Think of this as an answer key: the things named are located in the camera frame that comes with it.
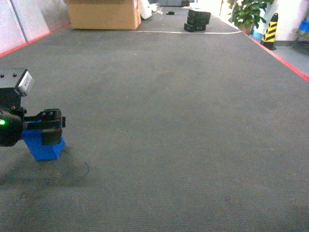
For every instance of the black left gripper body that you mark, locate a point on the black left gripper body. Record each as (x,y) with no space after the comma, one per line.
(11,117)

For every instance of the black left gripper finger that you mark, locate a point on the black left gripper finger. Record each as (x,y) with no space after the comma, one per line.
(46,126)

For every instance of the blue rectangular plastic part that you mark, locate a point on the blue rectangular plastic part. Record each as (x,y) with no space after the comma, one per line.
(46,148)

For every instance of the large cardboard box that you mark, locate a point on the large cardboard box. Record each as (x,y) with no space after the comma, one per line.
(104,14)

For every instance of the white foam packing pieces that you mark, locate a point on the white foam packing pieces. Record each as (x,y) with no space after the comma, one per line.
(146,9)

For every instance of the stacked black boxes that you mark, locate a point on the stacked black boxes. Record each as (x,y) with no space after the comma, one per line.
(197,20)

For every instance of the green potted plant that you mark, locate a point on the green potted plant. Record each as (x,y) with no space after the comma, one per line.
(246,13)

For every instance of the yellow black traffic cone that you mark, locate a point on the yellow black traffic cone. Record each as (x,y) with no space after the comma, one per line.
(268,38)

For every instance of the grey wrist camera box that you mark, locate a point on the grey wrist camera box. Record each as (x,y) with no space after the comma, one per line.
(18,79)

